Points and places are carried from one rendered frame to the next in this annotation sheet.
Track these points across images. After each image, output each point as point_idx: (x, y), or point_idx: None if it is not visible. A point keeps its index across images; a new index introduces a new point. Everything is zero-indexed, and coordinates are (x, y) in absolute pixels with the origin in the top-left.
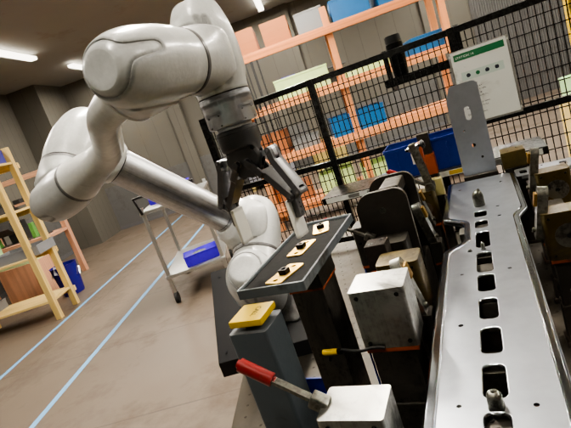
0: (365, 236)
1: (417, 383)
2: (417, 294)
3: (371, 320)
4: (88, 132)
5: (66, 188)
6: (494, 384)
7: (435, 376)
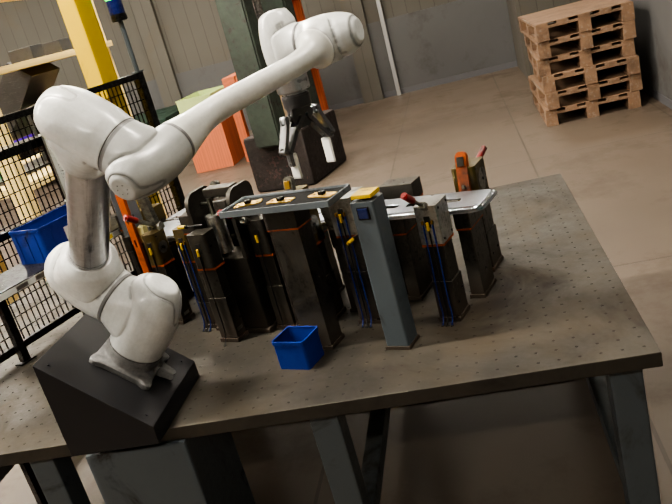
0: (245, 219)
1: None
2: None
3: None
4: (280, 76)
5: (196, 142)
6: None
7: (405, 212)
